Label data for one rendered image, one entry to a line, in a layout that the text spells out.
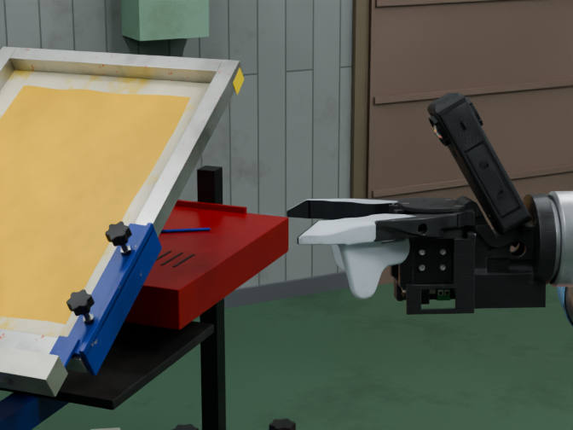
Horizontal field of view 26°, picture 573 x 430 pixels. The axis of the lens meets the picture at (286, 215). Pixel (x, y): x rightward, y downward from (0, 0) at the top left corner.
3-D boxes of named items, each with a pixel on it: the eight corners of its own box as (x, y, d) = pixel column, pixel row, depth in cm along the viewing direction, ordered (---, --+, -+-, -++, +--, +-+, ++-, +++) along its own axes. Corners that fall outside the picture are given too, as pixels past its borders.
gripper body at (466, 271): (397, 315, 93) (556, 312, 94) (398, 202, 92) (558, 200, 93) (384, 295, 101) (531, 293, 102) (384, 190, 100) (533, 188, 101)
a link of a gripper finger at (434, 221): (390, 244, 88) (474, 232, 94) (390, 223, 88) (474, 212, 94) (345, 237, 92) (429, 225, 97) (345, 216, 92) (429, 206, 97)
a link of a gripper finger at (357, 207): (286, 269, 104) (384, 279, 99) (286, 198, 103) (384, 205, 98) (306, 264, 106) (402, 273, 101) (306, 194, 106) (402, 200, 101)
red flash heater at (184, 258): (128, 237, 330) (127, 194, 327) (289, 257, 313) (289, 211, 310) (-6, 309, 276) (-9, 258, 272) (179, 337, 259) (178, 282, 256)
